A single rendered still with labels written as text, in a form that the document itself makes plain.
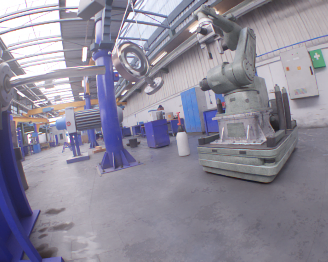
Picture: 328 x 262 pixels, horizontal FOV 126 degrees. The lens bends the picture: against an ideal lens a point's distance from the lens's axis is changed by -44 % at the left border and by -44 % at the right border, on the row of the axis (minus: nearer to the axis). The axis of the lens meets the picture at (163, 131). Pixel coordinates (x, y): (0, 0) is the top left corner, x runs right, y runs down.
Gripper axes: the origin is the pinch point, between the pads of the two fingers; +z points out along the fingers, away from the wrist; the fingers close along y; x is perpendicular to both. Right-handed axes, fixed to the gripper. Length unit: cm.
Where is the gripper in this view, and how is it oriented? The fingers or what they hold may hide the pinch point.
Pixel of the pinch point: (214, 53)
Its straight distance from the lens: 154.0
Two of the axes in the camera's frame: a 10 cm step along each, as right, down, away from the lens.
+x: -8.5, 1.6, -5.0
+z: 1.6, 9.9, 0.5
